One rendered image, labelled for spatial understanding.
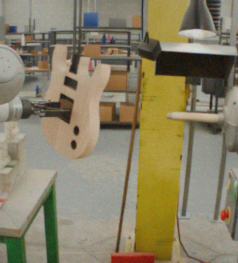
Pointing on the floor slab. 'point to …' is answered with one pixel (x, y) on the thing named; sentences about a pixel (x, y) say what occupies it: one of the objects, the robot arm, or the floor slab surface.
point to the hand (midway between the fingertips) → (63, 108)
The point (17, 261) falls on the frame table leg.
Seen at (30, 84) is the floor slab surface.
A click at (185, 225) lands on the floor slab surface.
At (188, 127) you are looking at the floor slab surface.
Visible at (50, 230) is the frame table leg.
